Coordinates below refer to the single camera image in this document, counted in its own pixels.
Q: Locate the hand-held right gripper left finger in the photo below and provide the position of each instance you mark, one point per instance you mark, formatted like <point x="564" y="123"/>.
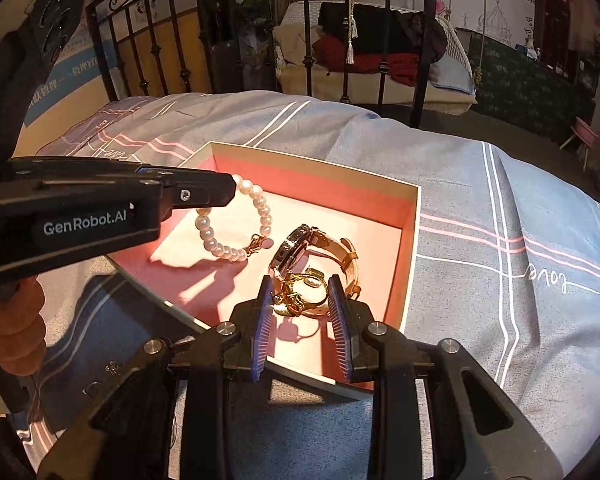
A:
<point x="263" y="320"/>

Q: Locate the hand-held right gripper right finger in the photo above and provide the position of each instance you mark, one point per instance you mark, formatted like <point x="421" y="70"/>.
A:
<point x="339" y="320"/>

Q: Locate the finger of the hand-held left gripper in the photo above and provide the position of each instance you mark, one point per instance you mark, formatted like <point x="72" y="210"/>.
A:
<point x="200" y="192"/>

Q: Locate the pink-lined jewelry box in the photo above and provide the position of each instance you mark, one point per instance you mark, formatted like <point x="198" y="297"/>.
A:
<point x="330" y="220"/>

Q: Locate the person's left hand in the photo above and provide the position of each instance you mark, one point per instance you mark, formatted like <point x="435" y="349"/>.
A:
<point x="10" y="330"/>

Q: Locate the blue and white banner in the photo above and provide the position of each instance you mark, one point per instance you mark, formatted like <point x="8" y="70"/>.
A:
<point x="70" y="85"/>

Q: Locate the grey-blue plaid blanket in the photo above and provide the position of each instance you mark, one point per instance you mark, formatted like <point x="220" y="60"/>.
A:
<point x="480" y="260"/>

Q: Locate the red clothing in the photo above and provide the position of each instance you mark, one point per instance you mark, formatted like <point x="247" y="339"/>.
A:
<point x="365" y="62"/>

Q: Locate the black device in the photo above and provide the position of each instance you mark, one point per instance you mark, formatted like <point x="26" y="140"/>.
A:
<point x="55" y="5"/>

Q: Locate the black clothing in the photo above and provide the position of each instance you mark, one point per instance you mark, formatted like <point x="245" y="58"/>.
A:
<point x="375" y="25"/>

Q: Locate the light blue pillow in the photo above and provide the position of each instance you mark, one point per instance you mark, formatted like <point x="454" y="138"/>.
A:
<point x="450" y="75"/>

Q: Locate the dark green patterned fence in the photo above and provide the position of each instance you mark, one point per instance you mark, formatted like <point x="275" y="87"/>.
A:
<point x="525" y="85"/>

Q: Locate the pink chair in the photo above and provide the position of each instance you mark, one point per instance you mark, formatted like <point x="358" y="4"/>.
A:
<point x="585" y="132"/>

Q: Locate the black metal bed frame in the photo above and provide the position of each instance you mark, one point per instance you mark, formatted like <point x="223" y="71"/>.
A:
<point x="420" y="60"/>

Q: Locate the wall poster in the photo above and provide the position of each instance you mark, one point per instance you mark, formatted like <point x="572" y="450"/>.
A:
<point x="495" y="5"/>

